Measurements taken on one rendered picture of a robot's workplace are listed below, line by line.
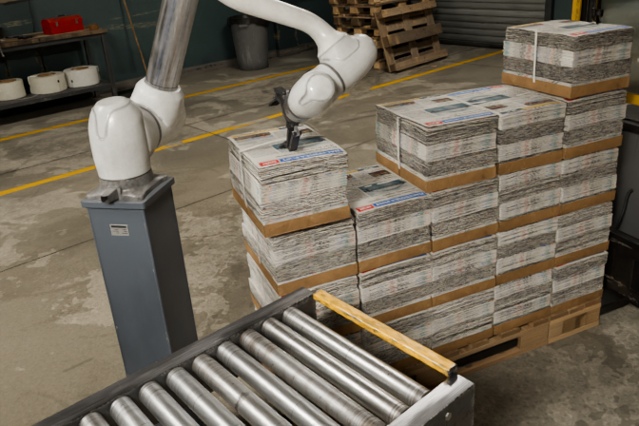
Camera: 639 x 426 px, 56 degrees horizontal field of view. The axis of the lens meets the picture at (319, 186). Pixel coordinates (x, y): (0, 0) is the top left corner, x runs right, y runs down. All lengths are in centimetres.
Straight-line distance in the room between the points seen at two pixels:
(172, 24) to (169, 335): 96
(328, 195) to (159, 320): 66
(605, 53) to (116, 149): 172
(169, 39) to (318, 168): 58
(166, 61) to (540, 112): 129
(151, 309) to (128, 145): 52
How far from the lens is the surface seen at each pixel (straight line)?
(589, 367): 274
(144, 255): 188
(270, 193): 178
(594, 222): 267
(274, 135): 203
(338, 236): 195
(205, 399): 132
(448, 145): 207
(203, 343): 148
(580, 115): 242
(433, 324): 234
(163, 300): 195
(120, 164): 180
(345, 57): 161
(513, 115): 220
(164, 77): 191
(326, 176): 183
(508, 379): 260
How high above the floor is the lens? 165
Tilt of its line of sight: 22 degrees down
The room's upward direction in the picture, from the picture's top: 4 degrees counter-clockwise
